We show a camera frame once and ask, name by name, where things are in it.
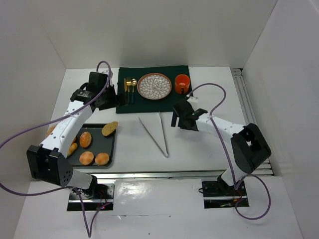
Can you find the orange mug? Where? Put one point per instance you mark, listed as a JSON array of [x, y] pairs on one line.
[[182, 83]]

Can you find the gold knife green handle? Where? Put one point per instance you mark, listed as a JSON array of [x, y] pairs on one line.
[[126, 90]]

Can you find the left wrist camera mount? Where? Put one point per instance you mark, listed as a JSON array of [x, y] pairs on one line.
[[107, 72]]

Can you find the dark green placemat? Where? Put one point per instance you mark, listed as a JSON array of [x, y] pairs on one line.
[[143, 105]]

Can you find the round bread roll left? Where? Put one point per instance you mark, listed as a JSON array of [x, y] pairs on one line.
[[86, 158]]

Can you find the aluminium rail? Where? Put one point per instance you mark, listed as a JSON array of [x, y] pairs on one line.
[[265, 169], [158, 175]]

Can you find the large orange brioche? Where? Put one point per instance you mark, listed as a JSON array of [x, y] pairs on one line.
[[50, 130]]

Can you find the floral patterned plate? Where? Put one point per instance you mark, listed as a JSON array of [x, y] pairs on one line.
[[154, 86]]

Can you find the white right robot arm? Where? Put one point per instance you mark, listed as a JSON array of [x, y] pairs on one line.
[[249, 146]]

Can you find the aluminium rail right side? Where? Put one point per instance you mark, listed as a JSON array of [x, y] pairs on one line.
[[265, 169]]

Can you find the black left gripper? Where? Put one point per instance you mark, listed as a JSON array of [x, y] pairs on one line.
[[115, 100]]

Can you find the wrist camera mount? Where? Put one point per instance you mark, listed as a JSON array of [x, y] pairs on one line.
[[193, 100], [107, 72]]

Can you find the sesame bun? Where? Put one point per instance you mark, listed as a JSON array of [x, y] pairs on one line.
[[85, 139]]

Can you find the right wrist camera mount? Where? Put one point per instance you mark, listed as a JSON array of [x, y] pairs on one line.
[[193, 100]]

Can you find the aluminium rail front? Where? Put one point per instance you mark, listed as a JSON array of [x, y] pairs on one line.
[[158, 175]]

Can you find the black baking tray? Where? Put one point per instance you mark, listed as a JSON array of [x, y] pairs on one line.
[[99, 144]]

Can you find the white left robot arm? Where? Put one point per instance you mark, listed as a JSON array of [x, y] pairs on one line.
[[48, 161]]

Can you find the round bread roll right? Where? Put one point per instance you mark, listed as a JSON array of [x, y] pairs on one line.
[[102, 159]]

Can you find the striped long bread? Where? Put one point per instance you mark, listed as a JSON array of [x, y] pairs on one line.
[[72, 148]]

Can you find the gold fork green handle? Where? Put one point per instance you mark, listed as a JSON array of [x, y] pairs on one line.
[[128, 82]]

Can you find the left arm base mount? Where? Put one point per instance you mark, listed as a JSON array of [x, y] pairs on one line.
[[103, 199]]

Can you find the steel serving tongs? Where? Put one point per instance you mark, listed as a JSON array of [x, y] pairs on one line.
[[154, 127]]

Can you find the gold spoon green handle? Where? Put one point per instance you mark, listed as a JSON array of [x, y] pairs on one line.
[[133, 84]]

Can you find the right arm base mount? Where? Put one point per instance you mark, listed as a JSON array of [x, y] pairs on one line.
[[214, 198]]

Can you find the round bread roll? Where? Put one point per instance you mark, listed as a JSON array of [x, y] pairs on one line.
[[86, 158], [102, 159]]

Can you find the seeded bread slice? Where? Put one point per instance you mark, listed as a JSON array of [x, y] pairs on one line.
[[109, 128]]

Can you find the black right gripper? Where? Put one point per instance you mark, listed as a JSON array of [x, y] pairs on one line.
[[178, 115]]

